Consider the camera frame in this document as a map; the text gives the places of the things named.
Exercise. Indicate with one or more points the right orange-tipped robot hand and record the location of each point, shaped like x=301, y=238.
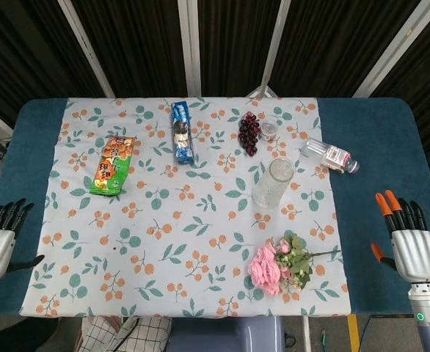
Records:
x=417, y=253

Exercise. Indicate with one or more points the pink rose bouquet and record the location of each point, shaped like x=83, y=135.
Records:
x=268, y=269

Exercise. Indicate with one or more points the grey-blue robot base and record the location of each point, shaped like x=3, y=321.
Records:
x=226, y=335

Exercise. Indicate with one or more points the clear textured glass vase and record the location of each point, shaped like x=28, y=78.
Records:
x=272, y=187

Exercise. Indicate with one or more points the blue table cover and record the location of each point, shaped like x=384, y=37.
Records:
x=376, y=146

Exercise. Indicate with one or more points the clear plastic water bottle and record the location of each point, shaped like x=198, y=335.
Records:
x=328, y=154

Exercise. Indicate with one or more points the white table leg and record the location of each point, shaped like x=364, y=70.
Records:
x=306, y=333

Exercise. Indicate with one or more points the green orange snack bag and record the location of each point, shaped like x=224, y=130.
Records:
x=113, y=165

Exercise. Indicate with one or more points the white black checkered bag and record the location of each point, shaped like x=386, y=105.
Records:
x=141, y=335

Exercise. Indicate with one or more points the white floral fruit tablecloth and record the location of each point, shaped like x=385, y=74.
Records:
x=185, y=234

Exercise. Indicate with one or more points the small clear plastic jar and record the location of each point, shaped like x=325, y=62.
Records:
x=269, y=131

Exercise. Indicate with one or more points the dark red grape bunch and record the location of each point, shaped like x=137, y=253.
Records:
x=248, y=133

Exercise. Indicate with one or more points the blue cookie package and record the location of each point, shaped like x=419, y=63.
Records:
x=182, y=135

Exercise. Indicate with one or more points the white screen frame post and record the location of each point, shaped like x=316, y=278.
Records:
x=391, y=51
x=86, y=47
x=278, y=40
x=191, y=47

